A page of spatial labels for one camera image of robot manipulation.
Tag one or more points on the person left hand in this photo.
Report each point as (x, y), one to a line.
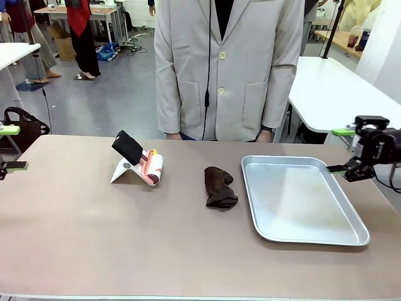
(264, 136)

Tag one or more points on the dark bottle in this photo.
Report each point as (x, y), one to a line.
(363, 39)

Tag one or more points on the black wristwatch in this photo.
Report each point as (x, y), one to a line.
(267, 128)

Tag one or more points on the person in blue sleeve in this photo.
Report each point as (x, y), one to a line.
(4, 25)

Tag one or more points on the blue plastic bag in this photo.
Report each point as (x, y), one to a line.
(106, 51)

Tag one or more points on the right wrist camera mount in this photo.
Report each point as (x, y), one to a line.
(372, 121)

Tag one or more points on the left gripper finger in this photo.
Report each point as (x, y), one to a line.
(11, 129)
(15, 166)

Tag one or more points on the person in khaki trousers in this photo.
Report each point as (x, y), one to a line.
(40, 47)

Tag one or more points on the person in beige jacket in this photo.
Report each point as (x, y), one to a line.
(250, 62)

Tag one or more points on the blue floor mat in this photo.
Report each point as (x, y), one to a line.
(31, 86)

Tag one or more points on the person right hand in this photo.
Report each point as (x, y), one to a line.
(174, 136)

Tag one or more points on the brown top work table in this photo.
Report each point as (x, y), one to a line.
(94, 12)

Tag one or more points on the black pole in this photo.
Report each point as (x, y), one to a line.
(332, 31)

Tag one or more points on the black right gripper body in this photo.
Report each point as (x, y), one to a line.
(379, 147)

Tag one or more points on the white side table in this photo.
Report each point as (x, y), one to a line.
(15, 51)

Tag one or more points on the person in red top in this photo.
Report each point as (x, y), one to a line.
(83, 47)

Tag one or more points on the cardboard box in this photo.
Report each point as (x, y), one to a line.
(65, 48)

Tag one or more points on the large white table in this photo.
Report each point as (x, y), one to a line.
(329, 94)

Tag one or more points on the black bag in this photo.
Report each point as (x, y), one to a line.
(28, 128)

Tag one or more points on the wooden table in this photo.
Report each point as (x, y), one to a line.
(341, 40)

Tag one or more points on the pink white lint roller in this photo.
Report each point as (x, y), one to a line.
(156, 166)

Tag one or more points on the bottle with red liquid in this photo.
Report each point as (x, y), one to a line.
(353, 39)

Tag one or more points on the person in grey trousers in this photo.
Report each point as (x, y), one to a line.
(308, 31)

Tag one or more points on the brown cloth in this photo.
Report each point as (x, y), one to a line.
(219, 188)

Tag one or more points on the person in yellow coat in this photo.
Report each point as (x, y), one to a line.
(360, 12)

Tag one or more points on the silver metal tray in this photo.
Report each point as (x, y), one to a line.
(297, 203)

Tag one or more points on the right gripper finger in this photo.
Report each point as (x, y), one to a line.
(354, 171)
(343, 132)

